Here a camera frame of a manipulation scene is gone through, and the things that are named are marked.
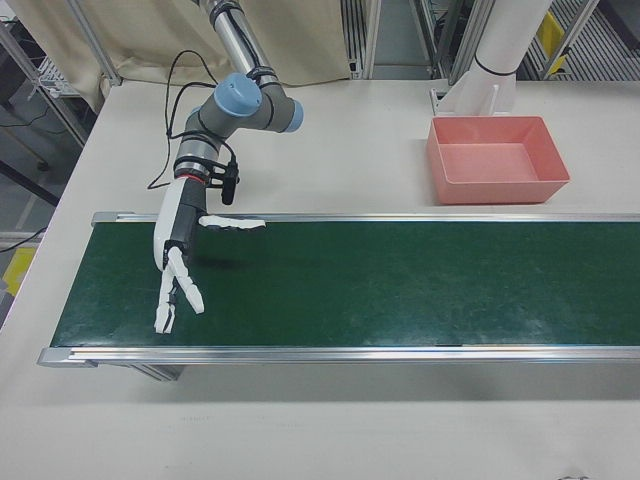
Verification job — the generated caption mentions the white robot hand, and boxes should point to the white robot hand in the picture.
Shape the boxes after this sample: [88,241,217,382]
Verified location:
[151,177,267,335]

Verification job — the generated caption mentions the pink plastic box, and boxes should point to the pink plastic box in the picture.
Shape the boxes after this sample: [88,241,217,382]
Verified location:
[425,115,571,205]

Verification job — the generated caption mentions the green conveyor belt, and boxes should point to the green conveyor belt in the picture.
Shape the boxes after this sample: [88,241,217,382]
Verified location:
[38,210,640,384]

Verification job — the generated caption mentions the beige curtain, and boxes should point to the beige curtain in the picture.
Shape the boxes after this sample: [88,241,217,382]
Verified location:
[12,0,352,87]

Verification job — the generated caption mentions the yellow tag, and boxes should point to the yellow tag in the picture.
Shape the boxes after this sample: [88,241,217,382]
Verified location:
[537,12,571,79]

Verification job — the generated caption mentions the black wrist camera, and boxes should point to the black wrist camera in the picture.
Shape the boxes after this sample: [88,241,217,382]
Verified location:
[218,152,242,205]

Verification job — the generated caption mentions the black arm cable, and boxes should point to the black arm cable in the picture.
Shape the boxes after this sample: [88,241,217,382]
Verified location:
[146,49,222,191]

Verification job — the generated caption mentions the wire shelf rack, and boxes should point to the wire shelf rack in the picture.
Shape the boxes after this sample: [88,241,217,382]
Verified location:
[0,14,90,171]

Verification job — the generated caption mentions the aluminium frame post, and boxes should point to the aluminium frame post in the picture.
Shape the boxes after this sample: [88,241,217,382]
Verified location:
[341,0,384,80]
[544,0,601,79]
[67,0,123,86]

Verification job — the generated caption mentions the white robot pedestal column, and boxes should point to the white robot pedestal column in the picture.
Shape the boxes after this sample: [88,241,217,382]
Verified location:
[430,0,551,119]

